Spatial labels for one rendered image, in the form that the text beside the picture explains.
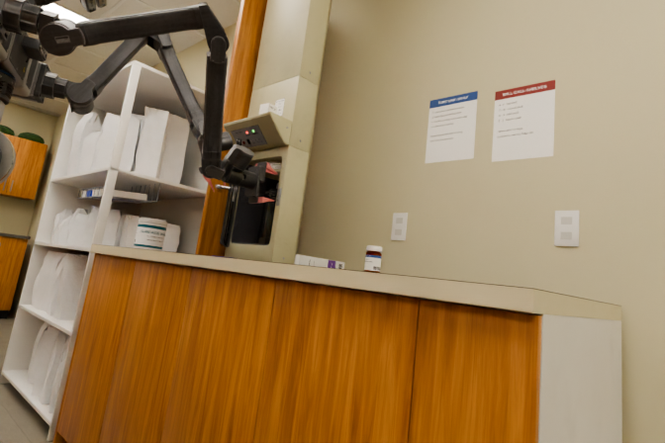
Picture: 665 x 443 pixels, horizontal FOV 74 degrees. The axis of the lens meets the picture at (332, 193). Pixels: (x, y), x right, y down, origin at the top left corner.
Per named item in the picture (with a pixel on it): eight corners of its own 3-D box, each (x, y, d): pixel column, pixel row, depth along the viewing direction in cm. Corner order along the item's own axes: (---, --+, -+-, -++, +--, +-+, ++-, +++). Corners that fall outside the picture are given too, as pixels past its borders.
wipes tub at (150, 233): (153, 251, 220) (159, 221, 223) (166, 253, 211) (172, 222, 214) (128, 248, 211) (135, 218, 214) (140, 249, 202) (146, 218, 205)
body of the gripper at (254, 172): (264, 166, 148) (246, 160, 142) (259, 196, 146) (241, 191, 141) (252, 168, 152) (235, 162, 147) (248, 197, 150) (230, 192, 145)
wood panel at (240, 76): (282, 267, 219) (318, 17, 246) (286, 268, 217) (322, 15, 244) (194, 255, 185) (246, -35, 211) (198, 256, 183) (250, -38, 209)
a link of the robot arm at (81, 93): (141, 27, 176) (142, 12, 167) (170, 48, 179) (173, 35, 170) (63, 106, 157) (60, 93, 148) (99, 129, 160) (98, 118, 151)
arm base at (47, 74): (38, 103, 153) (46, 71, 156) (63, 109, 156) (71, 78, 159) (33, 95, 146) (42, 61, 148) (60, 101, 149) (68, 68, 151)
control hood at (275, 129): (240, 153, 195) (244, 132, 197) (289, 144, 173) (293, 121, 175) (219, 145, 187) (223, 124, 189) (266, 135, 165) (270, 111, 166)
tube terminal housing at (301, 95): (268, 265, 203) (291, 110, 218) (318, 271, 181) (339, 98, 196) (223, 259, 186) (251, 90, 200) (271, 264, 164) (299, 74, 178)
